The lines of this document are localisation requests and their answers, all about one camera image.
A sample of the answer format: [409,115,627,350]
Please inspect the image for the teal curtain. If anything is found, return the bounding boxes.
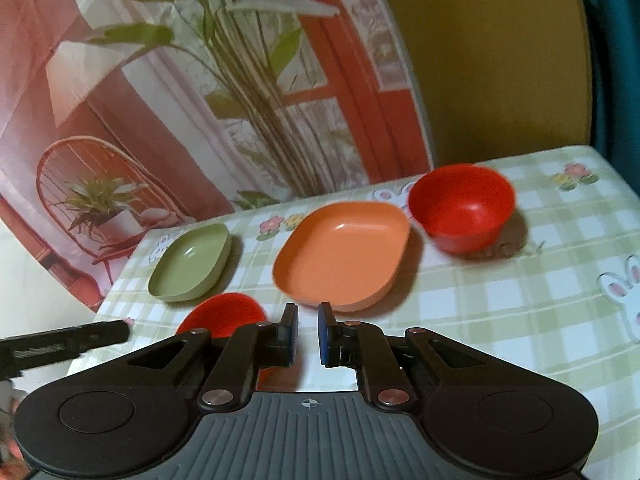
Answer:
[570,0,640,181]

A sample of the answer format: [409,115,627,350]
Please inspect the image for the orange plate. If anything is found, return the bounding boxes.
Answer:
[272,201,413,312]

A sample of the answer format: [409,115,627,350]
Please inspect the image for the red bowl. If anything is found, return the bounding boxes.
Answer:
[407,163,517,255]
[175,293,307,396]

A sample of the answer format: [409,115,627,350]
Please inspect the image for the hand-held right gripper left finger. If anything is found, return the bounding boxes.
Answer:
[116,303,300,413]

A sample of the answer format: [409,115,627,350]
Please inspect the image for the checkered bunny print tablecloth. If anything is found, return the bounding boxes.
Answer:
[67,145,640,480]

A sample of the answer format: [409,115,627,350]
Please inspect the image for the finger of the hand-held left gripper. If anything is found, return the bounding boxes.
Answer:
[0,320,132,382]

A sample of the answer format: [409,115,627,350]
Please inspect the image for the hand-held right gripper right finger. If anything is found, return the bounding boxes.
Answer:
[318,302,502,413]

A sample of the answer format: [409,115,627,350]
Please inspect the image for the green plate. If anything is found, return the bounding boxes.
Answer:
[148,223,234,304]

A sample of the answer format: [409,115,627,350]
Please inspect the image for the wall poster with plants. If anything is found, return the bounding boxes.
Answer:
[0,0,436,313]

